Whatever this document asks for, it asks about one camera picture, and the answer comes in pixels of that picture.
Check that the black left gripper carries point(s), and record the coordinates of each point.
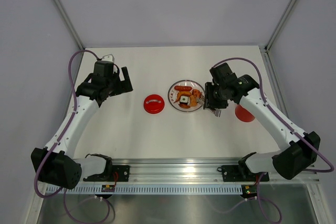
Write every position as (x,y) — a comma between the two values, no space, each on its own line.
(124,86)

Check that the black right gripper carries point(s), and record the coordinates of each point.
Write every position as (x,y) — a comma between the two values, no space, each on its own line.
(209,100)

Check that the fried chicken nugget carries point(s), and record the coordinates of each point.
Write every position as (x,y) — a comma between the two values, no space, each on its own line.
(193,101)

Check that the red cylindrical lunch box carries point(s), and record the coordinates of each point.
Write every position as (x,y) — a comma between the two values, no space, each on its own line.
(243,115)

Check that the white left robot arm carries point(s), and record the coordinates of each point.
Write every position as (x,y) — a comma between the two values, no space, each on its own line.
(87,102)

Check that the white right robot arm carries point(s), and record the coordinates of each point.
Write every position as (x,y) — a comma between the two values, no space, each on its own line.
(297,148)

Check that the orange grilled fish piece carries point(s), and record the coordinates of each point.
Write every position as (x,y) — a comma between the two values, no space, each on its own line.
(196,93)

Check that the sushi roll piece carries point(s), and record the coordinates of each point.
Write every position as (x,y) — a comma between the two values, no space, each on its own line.
(184,100)

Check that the orange chicken wing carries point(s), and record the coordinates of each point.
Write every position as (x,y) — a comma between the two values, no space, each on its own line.
(182,93)

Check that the red sausage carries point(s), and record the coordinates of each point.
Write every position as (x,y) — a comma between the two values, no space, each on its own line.
(183,88)

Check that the red round lid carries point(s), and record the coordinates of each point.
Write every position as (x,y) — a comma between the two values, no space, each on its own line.
(153,104)

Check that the white printed plate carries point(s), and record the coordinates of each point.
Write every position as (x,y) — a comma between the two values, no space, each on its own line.
(172,94)

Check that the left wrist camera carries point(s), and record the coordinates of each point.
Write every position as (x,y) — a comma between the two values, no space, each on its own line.
(104,67)

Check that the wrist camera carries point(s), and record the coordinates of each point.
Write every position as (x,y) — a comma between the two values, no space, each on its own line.
(104,67)
(222,74)

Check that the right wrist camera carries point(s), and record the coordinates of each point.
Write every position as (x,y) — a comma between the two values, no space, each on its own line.
(222,74)

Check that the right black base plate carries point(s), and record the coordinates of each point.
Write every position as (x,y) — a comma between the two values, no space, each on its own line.
(237,173)

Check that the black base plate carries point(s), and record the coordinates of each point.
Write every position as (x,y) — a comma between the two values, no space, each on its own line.
(237,173)
(111,173)

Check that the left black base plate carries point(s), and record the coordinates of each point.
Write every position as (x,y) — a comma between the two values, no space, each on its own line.
(111,173)

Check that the aluminium mounting rail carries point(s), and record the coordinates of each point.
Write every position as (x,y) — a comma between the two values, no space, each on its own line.
(173,167)

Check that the white slotted cable duct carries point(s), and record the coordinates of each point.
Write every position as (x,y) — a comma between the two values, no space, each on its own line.
(128,189)

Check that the left aluminium frame post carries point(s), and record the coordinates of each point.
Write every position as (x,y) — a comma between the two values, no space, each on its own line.
(68,23)

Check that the aluminium frame post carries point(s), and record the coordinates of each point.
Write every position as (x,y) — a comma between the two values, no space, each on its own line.
(280,24)
(68,23)

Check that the right aluminium frame post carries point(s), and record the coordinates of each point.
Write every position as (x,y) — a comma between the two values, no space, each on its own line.
(280,24)

